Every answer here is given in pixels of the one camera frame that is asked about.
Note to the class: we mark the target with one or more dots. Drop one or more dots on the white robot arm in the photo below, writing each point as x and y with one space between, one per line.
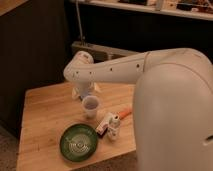
172 104

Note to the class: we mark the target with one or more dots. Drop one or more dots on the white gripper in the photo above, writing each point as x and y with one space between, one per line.
83 88

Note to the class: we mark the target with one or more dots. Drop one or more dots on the translucent plastic cup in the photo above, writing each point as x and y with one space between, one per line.
90 106

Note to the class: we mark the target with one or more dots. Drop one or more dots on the grey metal rail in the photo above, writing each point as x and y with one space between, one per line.
99 52

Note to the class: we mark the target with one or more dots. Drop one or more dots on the white red small box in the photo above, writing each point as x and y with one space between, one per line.
103 125

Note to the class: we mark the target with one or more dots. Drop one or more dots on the cluttered background shelf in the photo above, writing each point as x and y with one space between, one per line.
195 9

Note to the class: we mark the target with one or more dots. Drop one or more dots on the grey vertical pole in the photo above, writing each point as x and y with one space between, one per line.
82 39

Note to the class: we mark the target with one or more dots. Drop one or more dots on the small white bottle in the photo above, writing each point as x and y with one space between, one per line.
113 128

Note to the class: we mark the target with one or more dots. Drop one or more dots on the green ceramic bowl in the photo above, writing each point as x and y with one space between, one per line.
78 142

